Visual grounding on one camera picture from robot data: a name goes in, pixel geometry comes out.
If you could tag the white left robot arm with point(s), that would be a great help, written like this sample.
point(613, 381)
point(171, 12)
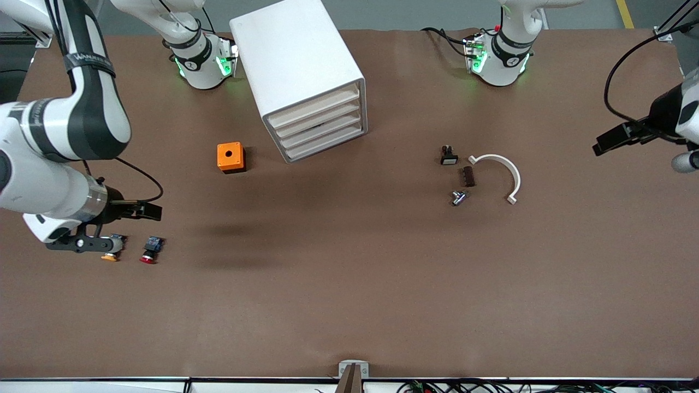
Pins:
point(505, 65)

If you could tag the aluminium frame post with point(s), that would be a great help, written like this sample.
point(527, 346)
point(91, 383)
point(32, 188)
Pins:
point(43, 39)
point(663, 34)

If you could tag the yellow cap push button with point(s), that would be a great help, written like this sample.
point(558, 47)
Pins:
point(113, 252)

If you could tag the white table edge rail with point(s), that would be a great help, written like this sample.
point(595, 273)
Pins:
point(109, 386)

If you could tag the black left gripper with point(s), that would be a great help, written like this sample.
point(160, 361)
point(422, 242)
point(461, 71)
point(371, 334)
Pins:
point(662, 113)

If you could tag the orange box with hole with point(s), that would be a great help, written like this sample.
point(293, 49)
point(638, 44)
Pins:
point(229, 154)

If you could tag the red mushroom push button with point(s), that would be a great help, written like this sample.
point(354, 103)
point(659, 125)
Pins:
point(152, 248)

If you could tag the silver metal selector switch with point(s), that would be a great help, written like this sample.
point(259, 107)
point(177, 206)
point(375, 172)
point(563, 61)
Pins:
point(458, 197)

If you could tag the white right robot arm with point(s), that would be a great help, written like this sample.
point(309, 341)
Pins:
point(93, 109)

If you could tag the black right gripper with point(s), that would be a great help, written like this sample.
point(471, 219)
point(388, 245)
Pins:
point(113, 198)

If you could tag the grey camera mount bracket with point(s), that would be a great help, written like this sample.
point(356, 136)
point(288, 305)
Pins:
point(353, 370)

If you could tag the white curved plastic bracket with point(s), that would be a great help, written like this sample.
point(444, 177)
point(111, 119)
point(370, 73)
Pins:
point(513, 174)

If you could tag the black rectangular button switch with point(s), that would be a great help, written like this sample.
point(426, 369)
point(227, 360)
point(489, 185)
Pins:
point(449, 156)

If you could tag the brown terminal block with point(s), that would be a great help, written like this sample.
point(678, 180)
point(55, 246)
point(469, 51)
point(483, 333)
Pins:
point(468, 177)

